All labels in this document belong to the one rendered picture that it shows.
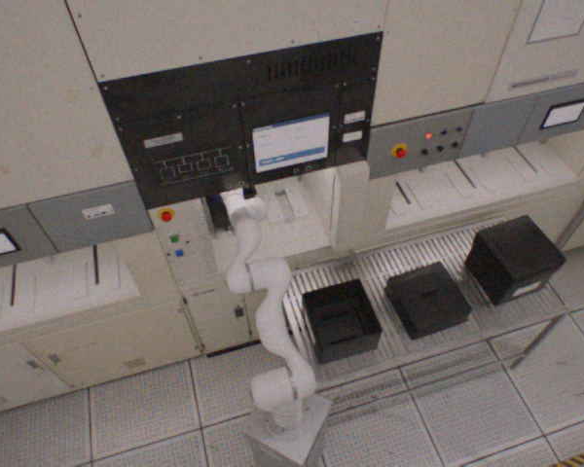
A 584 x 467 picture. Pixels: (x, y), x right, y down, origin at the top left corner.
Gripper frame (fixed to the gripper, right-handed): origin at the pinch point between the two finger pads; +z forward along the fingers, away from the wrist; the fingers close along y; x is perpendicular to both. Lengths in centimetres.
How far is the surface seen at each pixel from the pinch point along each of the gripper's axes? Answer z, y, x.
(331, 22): -30, 36, 80
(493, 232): -55, 112, -20
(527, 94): -29, 123, 35
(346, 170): -33, 44, 19
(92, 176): -30, -47, 40
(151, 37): -30, -16, 85
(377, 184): -30, 61, 2
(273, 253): -26.3, 13.9, -34.4
